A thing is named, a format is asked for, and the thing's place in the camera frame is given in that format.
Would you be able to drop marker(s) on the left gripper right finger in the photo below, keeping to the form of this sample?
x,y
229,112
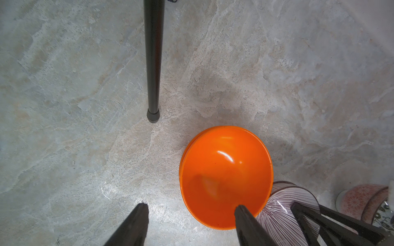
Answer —
x,y
249,231

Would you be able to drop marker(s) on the purple striped bowl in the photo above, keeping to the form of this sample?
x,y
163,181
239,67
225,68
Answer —
x,y
277,219

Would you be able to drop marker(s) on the black perforated music stand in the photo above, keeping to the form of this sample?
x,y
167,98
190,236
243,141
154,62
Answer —
x,y
154,23

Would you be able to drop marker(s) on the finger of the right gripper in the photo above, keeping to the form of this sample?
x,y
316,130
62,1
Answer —
x,y
337,229

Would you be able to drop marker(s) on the black floral bowl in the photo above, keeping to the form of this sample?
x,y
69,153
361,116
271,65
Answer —
x,y
368,203

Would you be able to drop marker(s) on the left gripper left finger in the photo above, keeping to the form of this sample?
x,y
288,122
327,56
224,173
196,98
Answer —
x,y
133,230

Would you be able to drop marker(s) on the orange bowl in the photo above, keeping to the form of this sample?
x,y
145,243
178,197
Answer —
x,y
221,168

